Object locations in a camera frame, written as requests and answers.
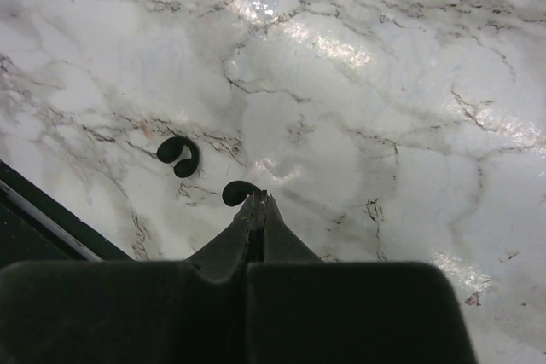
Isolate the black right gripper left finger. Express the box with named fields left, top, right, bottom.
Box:
left=1, top=194, right=261, bottom=363

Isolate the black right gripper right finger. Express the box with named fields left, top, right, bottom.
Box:
left=245, top=191, right=477, bottom=363

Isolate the black clip-on earbud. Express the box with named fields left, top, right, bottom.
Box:
left=222, top=181, right=260, bottom=207
left=156, top=136, right=200, bottom=178

